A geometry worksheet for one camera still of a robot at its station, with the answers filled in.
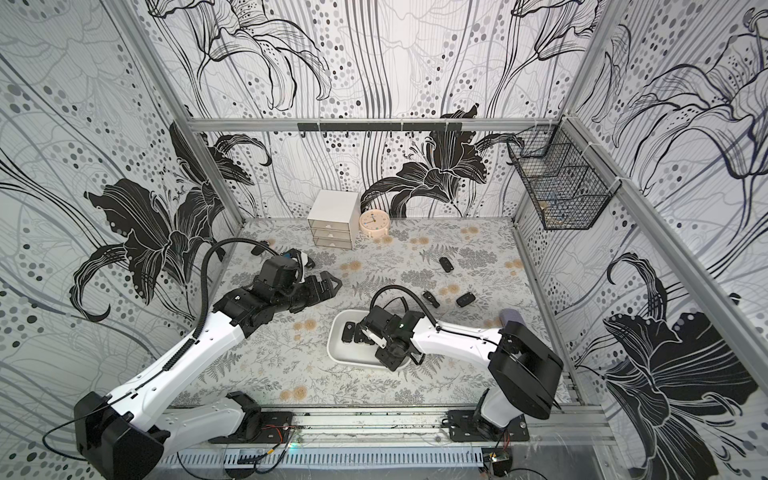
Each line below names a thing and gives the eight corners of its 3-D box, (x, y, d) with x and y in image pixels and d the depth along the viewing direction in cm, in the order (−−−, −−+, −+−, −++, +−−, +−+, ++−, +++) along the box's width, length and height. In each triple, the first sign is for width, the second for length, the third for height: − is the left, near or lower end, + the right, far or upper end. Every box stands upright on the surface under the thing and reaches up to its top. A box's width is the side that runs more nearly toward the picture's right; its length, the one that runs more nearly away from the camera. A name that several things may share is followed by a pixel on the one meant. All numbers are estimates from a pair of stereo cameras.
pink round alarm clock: (359, 237, 116) (358, 231, 113) (361, 215, 124) (360, 209, 121) (390, 237, 116) (390, 231, 113) (390, 215, 124) (390, 209, 121)
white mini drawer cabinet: (313, 249, 112) (304, 224, 101) (321, 213, 125) (314, 187, 114) (357, 249, 112) (353, 224, 101) (361, 213, 125) (357, 187, 114)
